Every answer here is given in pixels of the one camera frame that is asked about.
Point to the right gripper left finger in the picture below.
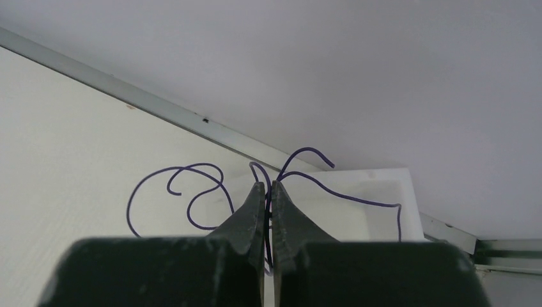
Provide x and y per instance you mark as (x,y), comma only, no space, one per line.
(223,268)

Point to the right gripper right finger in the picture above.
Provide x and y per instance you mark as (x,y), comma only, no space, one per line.
(311,268)

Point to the white compartment tray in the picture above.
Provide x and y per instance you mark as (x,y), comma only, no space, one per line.
(360,205)

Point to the right corner aluminium post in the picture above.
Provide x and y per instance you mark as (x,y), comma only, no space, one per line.
(517,256)

